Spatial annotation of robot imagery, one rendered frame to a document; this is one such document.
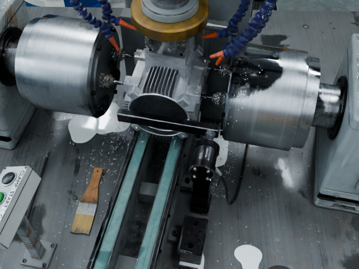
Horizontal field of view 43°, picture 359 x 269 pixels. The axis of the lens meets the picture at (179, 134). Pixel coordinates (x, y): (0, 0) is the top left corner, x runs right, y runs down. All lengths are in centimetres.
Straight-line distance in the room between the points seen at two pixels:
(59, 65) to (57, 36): 7
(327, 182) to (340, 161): 9
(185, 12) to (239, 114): 26
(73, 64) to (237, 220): 57
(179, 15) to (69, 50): 28
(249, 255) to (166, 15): 61
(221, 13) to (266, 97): 34
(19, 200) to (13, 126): 42
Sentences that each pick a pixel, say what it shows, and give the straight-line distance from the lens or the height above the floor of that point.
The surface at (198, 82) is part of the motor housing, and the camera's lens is 114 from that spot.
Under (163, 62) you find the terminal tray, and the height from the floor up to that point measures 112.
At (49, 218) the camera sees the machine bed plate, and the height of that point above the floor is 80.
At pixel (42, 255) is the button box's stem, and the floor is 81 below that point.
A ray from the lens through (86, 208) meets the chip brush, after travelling 124.
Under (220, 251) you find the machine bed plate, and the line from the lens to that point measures 118.
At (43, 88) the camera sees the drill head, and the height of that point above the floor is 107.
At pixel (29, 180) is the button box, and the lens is 101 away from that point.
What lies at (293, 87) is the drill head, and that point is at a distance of 104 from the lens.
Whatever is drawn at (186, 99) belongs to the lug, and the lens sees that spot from 107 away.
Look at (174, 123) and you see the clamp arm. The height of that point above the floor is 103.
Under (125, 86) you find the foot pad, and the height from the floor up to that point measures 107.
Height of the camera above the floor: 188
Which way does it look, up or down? 52 degrees down
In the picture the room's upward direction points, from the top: straight up
